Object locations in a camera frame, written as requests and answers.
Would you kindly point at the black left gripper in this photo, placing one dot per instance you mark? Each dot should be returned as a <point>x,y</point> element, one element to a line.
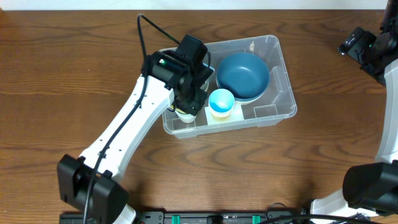
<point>194,110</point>

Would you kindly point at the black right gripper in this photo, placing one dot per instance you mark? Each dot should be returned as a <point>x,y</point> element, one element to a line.
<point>360,53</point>

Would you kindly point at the cream white cup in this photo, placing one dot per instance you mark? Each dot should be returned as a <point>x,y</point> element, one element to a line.
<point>185,118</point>

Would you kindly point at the light blue cup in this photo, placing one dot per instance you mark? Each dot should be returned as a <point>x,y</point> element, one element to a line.
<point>221,100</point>

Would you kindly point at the pink cup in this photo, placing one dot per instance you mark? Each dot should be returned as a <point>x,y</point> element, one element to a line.
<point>220,114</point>

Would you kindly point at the dark blue bowl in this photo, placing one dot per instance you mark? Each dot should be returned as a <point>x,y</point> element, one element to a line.
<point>242,70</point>
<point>247,94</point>

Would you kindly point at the clear plastic storage container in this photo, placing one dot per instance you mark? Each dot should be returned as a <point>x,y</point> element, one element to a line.
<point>276,104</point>

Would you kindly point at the light grey bowl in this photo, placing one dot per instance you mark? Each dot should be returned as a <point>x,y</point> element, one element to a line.
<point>207,81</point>

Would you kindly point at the yellow cup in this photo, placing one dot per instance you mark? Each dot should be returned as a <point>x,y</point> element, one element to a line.
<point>180,111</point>
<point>220,119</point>

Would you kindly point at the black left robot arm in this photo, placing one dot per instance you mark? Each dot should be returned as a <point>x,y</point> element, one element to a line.
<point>90,182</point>

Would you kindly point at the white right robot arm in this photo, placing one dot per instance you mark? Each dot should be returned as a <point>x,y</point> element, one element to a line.
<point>369,189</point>

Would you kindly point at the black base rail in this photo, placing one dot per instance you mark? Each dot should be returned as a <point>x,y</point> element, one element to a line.
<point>157,217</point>

